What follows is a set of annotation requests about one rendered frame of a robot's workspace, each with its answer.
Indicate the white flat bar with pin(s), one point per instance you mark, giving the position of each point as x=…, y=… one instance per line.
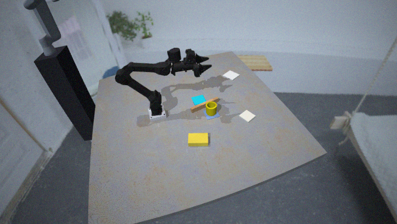
x=247, y=116

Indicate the yellow rectangular block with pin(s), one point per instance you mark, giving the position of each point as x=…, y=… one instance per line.
x=198, y=139

